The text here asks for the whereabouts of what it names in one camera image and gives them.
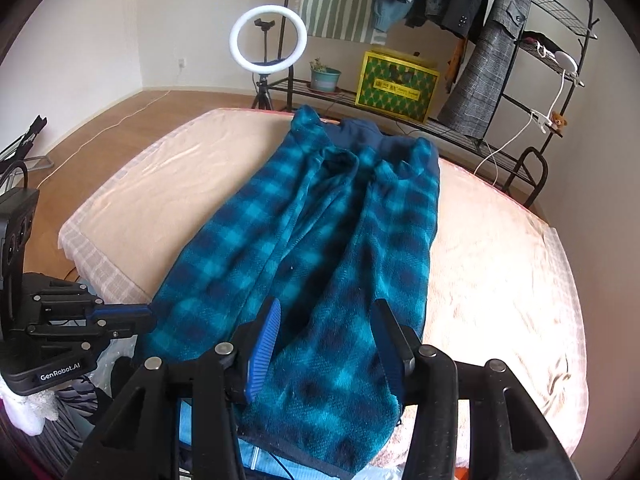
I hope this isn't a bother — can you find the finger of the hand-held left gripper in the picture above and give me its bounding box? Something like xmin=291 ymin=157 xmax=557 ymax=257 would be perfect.
xmin=27 ymin=321 xmax=154 ymax=341
xmin=84 ymin=304 xmax=157 ymax=326

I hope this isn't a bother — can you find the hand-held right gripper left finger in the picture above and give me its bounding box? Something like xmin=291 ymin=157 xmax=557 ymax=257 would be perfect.
xmin=62 ymin=297 xmax=282 ymax=480

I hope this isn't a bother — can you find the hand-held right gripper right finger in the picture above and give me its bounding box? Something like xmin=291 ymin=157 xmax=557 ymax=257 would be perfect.
xmin=370 ymin=299 xmax=581 ymax=480

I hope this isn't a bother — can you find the blue plaid fleece jacket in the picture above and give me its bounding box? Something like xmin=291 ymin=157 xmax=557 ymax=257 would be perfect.
xmin=135 ymin=105 xmax=442 ymax=478

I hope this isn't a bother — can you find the black metal clothes rack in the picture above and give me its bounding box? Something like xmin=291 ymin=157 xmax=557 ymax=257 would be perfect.
xmin=257 ymin=0 xmax=601 ymax=208

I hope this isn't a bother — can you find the clear plastic bag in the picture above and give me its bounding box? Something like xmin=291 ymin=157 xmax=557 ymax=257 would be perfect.
xmin=97 ymin=337 xmax=151 ymax=391

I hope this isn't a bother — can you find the white bubble wrap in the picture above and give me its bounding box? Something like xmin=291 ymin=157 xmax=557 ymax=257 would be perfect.
xmin=0 ymin=387 xmax=61 ymax=436

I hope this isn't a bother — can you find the grey striped cloth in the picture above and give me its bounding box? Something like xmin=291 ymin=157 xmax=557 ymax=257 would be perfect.
xmin=42 ymin=377 xmax=126 ymax=466

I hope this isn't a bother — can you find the bed mattress with beige sheet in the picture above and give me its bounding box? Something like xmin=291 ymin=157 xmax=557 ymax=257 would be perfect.
xmin=57 ymin=106 xmax=591 ymax=480

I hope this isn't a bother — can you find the black folding stand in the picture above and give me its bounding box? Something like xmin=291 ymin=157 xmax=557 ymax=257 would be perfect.
xmin=0 ymin=115 xmax=53 ymax=173

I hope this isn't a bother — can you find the teal plant pot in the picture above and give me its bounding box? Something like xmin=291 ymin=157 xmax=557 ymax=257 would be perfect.
xmin=307 ymin=57 xmax=343 ymax=95

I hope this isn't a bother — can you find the yellow green patterned box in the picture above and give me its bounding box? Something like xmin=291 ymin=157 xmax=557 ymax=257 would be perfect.
xmin=355 ymin=49 xmax=442 ymax=125

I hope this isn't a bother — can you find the grey plaid coat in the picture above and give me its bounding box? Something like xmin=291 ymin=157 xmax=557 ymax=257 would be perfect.
xmin=437 ymin=0 xmax=533 ymax=141

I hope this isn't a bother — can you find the orange patterned cloth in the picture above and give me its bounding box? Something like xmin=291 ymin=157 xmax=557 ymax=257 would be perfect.
xmin=446 ymin=37 xmax=467 ymax=93

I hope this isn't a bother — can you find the green white striped cloth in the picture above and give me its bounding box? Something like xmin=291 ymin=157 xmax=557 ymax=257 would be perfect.
xmin=302 ymin=0 xmax=388 ymax=46

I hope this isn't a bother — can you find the white clip lamp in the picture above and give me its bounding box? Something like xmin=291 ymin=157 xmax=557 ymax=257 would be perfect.
xmin=529 ymin=42 xmax=586 ymax=135

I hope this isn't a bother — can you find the dark jacket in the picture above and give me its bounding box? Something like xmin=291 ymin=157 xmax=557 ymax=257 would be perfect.
xmin=405 ymin=0 xmax=493 ymax=41

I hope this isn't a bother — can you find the white floor cable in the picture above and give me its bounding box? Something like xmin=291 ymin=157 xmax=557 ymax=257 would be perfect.
xmin=35 ymin=89 xmax=173 ymax=190

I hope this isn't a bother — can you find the white lamp cable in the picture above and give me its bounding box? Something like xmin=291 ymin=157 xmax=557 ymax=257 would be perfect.
xmin=472 ymin=110 xmax=536 ymax=177

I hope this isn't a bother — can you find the white ring light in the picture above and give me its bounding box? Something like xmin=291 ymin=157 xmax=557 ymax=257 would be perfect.
xmin=229 ymin=5 xmax=308 ymax=75

